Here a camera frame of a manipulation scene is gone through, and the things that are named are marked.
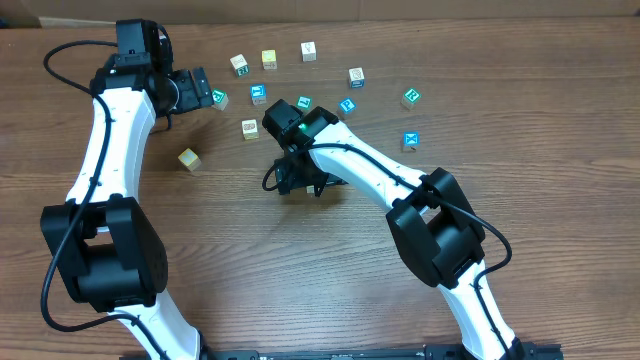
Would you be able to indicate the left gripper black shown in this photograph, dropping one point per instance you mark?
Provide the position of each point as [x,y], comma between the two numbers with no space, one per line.
[190,97]

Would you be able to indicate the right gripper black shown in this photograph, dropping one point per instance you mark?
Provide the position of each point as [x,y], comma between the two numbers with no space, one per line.
[293,178]

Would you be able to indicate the blue letter P block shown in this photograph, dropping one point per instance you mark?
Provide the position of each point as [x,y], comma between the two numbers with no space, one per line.
[347,106]

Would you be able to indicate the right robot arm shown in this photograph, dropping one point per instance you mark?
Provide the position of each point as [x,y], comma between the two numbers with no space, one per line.
[436,232]

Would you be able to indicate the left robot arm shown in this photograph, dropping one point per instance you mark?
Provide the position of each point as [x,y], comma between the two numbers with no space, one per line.
[108,262]

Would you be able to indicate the green letter block left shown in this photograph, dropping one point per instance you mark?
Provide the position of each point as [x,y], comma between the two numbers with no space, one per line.
[220,99]

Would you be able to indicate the white block green side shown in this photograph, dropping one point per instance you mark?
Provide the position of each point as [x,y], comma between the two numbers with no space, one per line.
[240,65]

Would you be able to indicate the blue letter T block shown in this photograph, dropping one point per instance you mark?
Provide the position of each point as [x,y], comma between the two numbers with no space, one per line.
[258,94]

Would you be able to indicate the wooden block yellow side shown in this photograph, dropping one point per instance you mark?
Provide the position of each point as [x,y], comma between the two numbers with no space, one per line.
[250,129]

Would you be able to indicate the green number 7 block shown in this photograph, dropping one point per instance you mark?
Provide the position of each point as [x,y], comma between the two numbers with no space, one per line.
[304,103]

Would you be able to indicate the yellow top block near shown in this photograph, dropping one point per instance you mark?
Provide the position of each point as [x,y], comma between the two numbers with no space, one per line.
[190,160]

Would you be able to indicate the yellow top block far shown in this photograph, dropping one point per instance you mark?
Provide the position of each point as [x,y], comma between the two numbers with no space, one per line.
[269,59]

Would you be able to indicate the white block blue side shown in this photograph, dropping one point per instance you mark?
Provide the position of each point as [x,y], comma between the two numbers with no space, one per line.
[356,77]

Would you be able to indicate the white block top centre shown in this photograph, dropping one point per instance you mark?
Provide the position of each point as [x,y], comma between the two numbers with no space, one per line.
[308,51]

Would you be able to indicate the blue letter X block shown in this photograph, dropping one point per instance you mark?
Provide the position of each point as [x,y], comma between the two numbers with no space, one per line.
[410,142]

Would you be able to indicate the green letter R block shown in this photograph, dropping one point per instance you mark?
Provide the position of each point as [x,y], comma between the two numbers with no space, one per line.
[410,98]

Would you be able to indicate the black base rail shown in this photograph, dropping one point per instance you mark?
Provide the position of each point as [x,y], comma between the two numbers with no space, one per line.
[530,351]

